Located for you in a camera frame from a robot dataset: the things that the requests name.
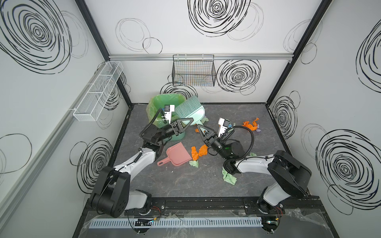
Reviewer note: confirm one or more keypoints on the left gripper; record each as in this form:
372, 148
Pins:
175, 128

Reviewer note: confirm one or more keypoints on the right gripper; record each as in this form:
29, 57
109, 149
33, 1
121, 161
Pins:
209, 137

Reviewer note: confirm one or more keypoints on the teal hand brush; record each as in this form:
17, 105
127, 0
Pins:
191, 108

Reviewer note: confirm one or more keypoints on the pink plastic dustpan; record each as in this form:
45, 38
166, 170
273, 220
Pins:
177, 155

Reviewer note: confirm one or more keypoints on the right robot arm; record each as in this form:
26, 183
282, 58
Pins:
291, 176

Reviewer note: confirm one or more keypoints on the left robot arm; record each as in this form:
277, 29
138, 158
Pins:
111, 194

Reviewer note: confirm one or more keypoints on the orange paper scrap centre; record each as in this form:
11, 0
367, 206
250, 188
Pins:
195, 154

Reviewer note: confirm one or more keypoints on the orange paper scrap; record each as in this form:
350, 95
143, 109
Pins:
253, 126
195, 154

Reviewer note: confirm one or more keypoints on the small green scrap centre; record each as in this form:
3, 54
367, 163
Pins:
194, 163

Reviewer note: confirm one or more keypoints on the orange paper scrap far right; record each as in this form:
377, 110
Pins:
253, 126

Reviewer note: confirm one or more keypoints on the green paper scrap front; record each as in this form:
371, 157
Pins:
229, 178

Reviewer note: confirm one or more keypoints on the black wire basket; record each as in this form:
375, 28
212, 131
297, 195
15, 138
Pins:
194, 70

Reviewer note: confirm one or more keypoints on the white mesh wall shelf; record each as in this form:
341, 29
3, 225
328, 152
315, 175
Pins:
101, 87

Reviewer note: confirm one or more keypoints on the grey slotted cable duct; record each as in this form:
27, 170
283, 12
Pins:
211, 222

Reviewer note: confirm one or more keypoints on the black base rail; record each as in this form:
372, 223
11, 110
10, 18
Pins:
249, 204

